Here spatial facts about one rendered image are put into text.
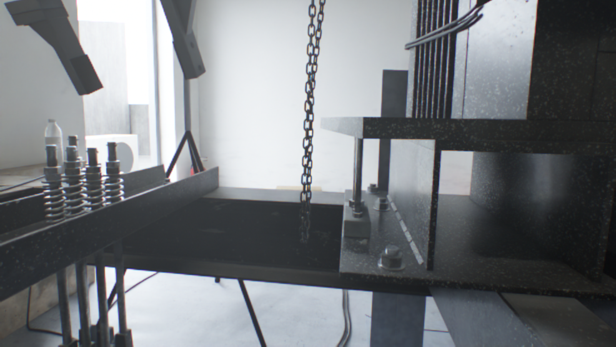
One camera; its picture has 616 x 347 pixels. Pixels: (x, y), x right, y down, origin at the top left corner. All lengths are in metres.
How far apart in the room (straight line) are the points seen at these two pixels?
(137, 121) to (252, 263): 7.15
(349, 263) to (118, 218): 0.44
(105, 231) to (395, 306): 0.98
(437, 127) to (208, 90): 2.84
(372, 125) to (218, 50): 2.82
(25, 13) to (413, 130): 0.46
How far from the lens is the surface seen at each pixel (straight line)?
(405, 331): 1.34
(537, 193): 0.72
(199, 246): 1.11
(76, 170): 0.74
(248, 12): 3.16
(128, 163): 4.26
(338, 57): 2.91
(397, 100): 1.09
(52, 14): 0.43
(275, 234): 1.00
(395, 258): 0.51
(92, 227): 0.65
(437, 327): 1.61
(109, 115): 7.58
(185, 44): 0.35
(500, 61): 0.60
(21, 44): 1.93
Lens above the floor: 0.90
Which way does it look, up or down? 7 degrees down
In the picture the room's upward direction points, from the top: 1 degrees clockwise
